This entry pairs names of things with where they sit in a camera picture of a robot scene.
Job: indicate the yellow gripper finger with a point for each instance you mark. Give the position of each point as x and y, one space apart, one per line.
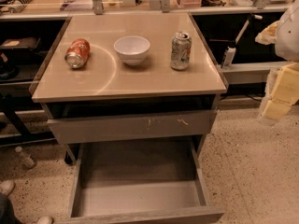
268 35

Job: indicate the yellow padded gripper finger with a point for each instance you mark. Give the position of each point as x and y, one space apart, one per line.
281 92

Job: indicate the silver green 7up can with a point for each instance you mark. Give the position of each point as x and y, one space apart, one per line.
181 49

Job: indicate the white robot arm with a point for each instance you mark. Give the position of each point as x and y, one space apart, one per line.
287 42

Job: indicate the top drawer front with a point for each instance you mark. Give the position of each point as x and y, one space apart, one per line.
128 127

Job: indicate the grey drawer cabinet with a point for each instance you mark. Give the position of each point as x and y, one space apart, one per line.
105 86

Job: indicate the open middle drawer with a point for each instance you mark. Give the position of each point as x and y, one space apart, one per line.
157 181

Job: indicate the orange soda can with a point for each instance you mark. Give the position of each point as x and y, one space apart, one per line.
78 53

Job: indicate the white bowl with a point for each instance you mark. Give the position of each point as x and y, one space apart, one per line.
132 49

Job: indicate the clear plastic bottle on floor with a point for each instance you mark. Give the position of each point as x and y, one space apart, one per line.
27 161

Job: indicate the white shoe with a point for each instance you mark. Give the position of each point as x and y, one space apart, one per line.
45 220
7 186

